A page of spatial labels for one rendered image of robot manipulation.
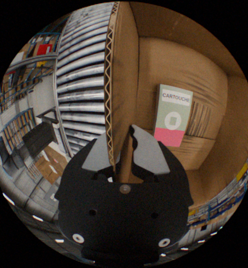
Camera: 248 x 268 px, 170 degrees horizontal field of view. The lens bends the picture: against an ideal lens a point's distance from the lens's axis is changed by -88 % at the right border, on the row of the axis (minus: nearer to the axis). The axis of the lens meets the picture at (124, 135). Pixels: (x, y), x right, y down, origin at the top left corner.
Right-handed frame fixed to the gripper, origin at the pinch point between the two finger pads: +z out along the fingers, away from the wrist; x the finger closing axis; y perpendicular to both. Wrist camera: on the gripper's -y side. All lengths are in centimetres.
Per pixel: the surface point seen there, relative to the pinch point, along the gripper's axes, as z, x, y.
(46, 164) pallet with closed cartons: 141, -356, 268
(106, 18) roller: 30, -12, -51
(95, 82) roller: 29.8, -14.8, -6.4
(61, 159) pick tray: 37, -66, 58
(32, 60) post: 18, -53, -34
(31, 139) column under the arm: 18, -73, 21
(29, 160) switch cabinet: 200, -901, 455
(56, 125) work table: 40, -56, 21
